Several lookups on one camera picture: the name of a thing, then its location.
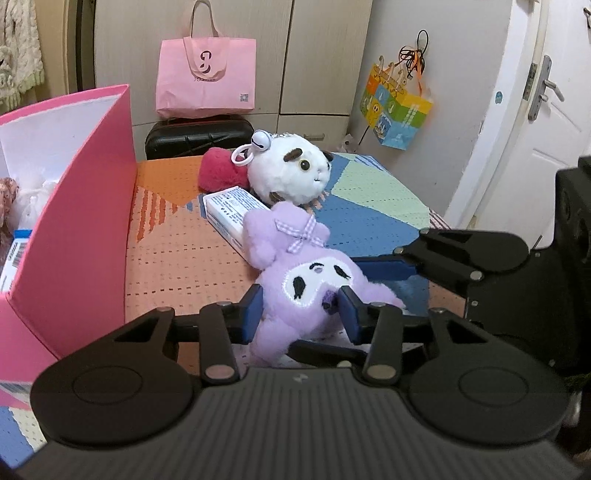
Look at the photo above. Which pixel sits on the floral fabric cap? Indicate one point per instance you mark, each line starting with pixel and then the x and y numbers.
pixel 7 203

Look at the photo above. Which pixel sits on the blue wet wipes packet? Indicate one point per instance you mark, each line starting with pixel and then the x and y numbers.
pixel 14 258

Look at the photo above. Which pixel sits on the white brown plush toy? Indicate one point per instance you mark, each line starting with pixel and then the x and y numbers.
pixel 291 173

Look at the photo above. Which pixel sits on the colourful gift bag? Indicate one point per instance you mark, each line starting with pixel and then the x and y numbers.
pixel 397 110

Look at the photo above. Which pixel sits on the purple plush toy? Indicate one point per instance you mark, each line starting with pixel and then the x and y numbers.
pixel 295 277

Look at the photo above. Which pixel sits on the black suitcase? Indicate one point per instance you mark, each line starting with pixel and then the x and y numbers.
pixel 198 136

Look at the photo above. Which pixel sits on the white door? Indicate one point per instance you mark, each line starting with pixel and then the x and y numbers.
pixel 521 152

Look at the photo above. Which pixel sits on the white rectangular carton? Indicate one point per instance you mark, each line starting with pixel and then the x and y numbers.
pixel 231 207

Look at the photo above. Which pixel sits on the red plush toy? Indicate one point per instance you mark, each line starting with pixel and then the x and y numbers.
pixel 221 170

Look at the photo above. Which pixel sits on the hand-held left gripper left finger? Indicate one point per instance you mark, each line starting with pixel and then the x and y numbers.
pixel 252 313

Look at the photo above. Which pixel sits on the pink cardboard box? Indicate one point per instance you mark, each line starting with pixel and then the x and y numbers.
pixel 74 230

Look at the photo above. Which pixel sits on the white fluffy plush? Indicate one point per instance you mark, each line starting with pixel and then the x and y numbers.
pixel 34 203

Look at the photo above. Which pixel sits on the white fluffy robe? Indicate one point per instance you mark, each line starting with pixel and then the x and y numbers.
pixel 18 46

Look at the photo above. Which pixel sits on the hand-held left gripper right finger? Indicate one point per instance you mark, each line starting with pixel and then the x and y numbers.
pixel 349 314

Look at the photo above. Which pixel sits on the pink tote bag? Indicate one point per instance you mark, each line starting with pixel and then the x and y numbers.
pixel 205 78

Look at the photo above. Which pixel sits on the beige wardrobe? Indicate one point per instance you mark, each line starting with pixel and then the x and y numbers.
pixel 300 46

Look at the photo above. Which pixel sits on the patchwork crochet mat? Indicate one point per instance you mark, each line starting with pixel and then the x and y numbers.
pixel 184 249

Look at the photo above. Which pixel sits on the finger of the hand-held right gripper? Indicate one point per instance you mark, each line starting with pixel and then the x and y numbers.
pixel 461 258
pixel 328 353

